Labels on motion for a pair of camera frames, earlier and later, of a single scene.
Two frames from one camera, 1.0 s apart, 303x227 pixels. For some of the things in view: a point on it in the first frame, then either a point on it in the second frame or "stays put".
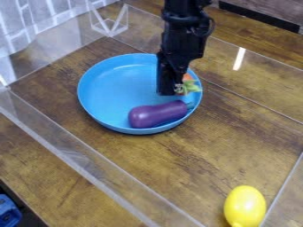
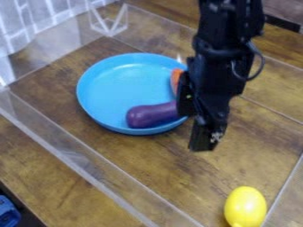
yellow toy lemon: (245, 206) stays put
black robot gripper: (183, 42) -> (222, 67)
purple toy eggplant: (147, 115) stays put
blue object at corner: (11, 215) stays put
